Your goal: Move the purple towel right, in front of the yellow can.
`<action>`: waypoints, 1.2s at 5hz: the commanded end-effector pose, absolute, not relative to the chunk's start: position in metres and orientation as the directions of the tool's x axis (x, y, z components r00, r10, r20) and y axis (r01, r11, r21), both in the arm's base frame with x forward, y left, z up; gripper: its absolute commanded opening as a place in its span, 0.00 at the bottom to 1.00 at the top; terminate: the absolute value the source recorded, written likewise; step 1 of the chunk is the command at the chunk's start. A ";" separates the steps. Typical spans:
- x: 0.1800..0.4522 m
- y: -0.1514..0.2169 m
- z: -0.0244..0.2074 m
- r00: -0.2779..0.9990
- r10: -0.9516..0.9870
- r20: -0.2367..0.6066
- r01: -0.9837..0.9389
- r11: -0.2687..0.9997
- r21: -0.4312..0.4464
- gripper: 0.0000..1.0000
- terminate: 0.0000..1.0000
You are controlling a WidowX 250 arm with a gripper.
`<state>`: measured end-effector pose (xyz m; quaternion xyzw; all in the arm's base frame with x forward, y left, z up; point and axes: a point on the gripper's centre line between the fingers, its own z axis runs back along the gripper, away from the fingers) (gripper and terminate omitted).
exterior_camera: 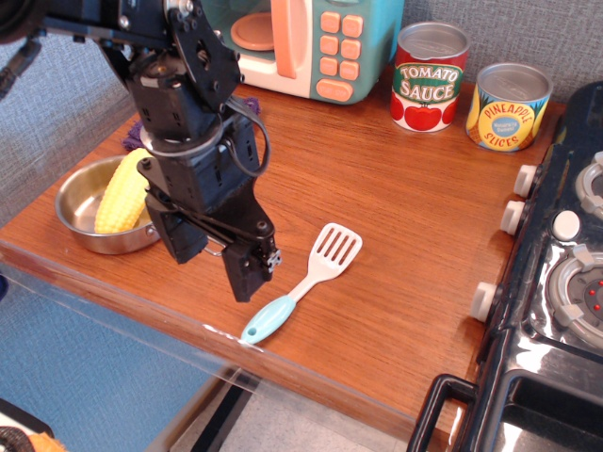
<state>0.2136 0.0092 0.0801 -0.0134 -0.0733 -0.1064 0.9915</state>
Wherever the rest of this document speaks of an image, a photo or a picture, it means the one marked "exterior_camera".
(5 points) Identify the purple towel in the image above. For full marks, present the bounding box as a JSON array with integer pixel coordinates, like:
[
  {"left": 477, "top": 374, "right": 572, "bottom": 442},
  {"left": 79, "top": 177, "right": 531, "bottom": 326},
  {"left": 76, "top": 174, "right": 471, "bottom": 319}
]
[{"left": 122, "top": 97, "right": 261, "bottom": 152}]

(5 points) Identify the white and teal spatula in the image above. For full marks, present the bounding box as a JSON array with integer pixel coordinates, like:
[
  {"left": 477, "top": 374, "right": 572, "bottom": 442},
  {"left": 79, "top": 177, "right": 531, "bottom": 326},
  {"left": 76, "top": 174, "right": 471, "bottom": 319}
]
[{"left": 241, "top": 222, "right": 364, "bottom": 345}]

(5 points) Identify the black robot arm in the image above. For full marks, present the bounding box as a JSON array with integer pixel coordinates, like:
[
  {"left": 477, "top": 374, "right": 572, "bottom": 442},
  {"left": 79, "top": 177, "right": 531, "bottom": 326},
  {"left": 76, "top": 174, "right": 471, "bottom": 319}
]
[{"left": 1, "top": 1, "right": 280, "bottom": 302}]

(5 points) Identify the small steel pan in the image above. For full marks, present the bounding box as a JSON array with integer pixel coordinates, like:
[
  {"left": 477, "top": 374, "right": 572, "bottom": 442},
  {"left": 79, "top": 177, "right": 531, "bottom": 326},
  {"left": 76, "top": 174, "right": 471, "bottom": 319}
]
[{"left": 55, "top": 155, "right": 160, "bottom": 255}]

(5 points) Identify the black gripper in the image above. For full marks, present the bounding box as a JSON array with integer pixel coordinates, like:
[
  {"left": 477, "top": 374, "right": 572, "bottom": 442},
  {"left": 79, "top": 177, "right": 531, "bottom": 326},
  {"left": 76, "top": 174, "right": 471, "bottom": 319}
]
[{"left": 138, "top": 112, "right": 282, "bottom": 302}]

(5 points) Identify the tomato sauce can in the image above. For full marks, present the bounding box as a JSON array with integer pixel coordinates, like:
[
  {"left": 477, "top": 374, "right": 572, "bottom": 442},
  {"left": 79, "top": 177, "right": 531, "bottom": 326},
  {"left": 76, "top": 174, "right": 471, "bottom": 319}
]
[{"left": 390, "top": 22, "right": 470, "bottom": 133}]

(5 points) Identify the yellow pineapple slices can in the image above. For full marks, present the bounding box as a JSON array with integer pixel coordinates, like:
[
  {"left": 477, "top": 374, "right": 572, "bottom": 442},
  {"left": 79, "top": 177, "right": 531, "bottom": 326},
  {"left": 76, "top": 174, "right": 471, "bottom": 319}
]
[{"left": 465, "top": 62, "right": 553, "bottom": 153}]

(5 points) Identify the toy microwave oven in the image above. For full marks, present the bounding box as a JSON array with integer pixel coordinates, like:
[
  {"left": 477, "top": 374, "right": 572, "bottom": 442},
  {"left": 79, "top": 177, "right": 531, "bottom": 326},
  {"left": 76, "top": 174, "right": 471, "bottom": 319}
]
[{"left": 203, "top": 1, "right": 404, "bottom": 105}]

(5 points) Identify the yellow toy corn cob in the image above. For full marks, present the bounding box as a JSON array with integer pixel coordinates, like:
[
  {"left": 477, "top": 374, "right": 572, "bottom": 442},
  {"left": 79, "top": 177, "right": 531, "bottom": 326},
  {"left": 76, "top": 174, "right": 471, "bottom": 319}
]
[{"left": 94, "top": 148, "right": 151, "bottom": 234}]

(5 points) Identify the orange plush object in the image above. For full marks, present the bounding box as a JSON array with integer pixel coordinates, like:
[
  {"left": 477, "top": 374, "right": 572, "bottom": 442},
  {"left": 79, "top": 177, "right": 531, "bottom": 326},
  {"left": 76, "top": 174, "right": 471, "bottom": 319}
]
[{"left": 1, "top": 427, "right": 67, "bottom": 452}]

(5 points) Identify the black toy stove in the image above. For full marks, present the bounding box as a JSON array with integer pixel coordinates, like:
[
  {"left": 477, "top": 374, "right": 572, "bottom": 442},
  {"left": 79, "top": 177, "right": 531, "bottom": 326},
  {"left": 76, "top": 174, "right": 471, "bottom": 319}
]
[{"left": 408, "top": 82, "right": 602, "bottom": 451}]

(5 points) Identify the white stove knob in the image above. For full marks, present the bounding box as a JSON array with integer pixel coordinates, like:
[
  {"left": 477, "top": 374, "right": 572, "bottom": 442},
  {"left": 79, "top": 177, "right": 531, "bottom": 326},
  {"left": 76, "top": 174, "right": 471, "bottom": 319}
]
[
  {"left": 470, "top": 282, "right": 497, "bottom": 323},
  {"left": 499, "top": 201, "right": 525, "bottom": 235},
  {"left": 513, "top": 165, "right": 538, "bottom": 198}
]

